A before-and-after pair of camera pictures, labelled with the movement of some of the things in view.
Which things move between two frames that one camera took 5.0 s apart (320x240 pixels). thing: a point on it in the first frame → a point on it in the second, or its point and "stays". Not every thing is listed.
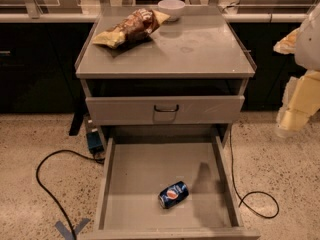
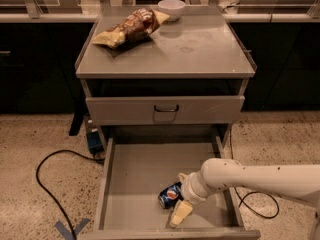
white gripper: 309,49 → 188,189
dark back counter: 39,52 stays
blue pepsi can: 172,194 stays
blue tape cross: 67,233 stays
